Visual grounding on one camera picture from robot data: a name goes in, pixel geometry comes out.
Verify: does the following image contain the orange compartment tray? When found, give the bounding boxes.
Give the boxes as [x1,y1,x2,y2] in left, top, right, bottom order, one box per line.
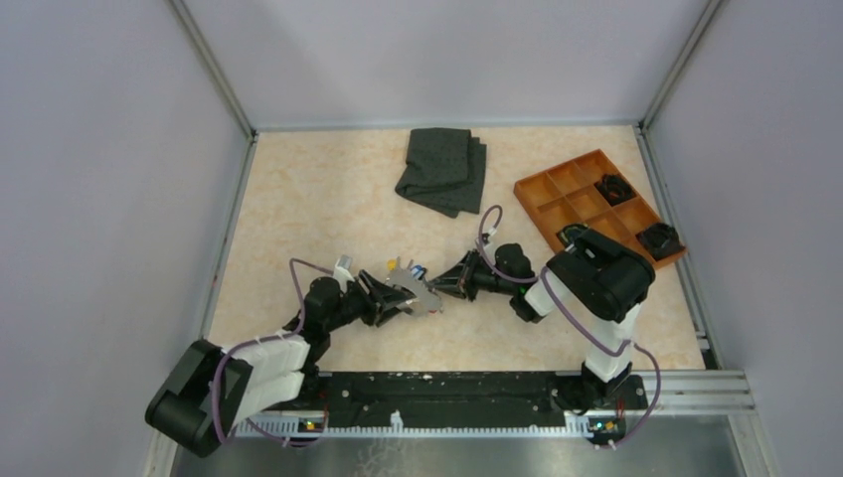
[514,149,687,269]

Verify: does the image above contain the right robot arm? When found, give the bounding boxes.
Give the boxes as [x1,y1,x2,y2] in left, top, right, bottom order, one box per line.
[432,229,655,414]

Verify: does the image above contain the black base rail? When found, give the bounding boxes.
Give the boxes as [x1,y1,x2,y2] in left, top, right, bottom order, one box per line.
[275,372,649,435]

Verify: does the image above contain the metal key holder plate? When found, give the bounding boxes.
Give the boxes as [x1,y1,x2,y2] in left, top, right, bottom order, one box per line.
[387,268,442,317]

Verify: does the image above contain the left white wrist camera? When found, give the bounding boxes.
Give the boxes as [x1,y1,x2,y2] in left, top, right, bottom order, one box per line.
[332,254,355,293]

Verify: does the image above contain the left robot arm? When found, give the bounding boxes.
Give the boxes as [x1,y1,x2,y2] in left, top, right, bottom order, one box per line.
[144,270,430,457]

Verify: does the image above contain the blue yellow rolled tie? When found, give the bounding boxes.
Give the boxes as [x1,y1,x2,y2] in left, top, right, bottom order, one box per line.
[556,223,589,248]

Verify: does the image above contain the black rolled belt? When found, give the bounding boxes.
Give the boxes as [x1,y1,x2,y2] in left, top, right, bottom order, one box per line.
[593,174,637,207]

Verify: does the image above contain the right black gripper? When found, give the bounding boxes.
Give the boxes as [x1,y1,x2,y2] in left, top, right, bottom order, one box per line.
[428,249,516,303]

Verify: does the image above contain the black rolled strap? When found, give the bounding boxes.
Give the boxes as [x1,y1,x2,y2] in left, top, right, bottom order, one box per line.
[635,222,685,260]

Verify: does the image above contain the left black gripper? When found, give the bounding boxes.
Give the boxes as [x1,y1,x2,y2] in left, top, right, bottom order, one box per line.
[324,269,413,333]

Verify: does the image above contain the dark grey folded cloth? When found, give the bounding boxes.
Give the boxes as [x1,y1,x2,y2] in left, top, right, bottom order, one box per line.
[395,127,487,218]

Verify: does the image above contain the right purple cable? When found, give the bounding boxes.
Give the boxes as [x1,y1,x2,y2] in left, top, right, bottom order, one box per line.
[477,204,662,449]

